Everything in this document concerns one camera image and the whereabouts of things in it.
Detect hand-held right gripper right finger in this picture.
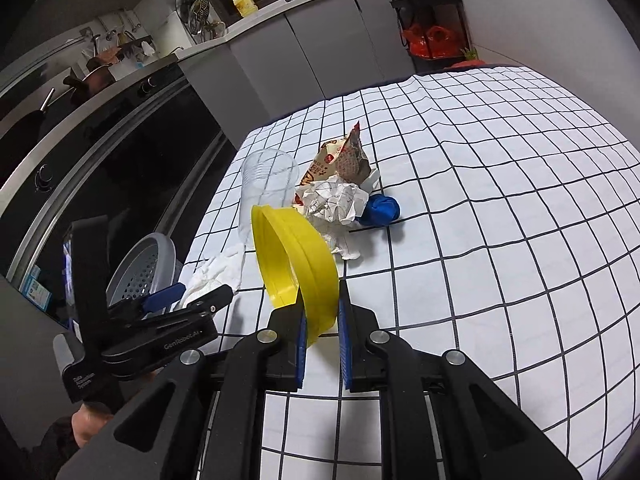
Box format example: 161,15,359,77
339,280,583,480

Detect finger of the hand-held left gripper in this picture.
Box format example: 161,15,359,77
150,284,235,328
107,282,187,318

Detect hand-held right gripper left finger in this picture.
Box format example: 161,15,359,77
55,305,308,480

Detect grey perforated waste basket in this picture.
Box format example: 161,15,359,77
105,232,178,311

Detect yellow plastic ring lid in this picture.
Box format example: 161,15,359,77
250,204,341,348

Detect person's left forearm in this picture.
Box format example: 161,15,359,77
20,415,81,480

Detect person's left hand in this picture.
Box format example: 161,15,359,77
71,400,117,448

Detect small white crumpled tissue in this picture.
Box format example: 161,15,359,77
320,220,363,261

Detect blue energy label sticker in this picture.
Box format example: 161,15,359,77
22,265,53,311

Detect clear plastic cup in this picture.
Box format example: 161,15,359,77
239,149,299,246

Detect black built-in oven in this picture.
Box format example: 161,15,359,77
0,62,236,326

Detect shiny blue crumpled wrapper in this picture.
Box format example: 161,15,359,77
356,194,402,227

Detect crumpled printed white paper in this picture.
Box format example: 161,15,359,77
294,180,373,233

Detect brown snack wrapper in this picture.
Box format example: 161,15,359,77
298,121,373,196

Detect white checked tablecloth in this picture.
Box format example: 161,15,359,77
177,62,640,480

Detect black wok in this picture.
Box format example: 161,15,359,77
0,87,56,161

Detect copper pot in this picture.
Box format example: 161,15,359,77
62,62,118,96

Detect hanging kitchen utensils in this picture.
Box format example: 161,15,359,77
80,10,153,63

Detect grey kitchen cabinet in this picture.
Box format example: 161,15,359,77
177,0,418,126

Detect dish rack with lids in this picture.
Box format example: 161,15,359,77
175,0,226,43

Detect red plastic bag on rack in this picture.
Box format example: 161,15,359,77
402,25,461,59

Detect black metal rack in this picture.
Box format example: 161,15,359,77
385,0,468,73

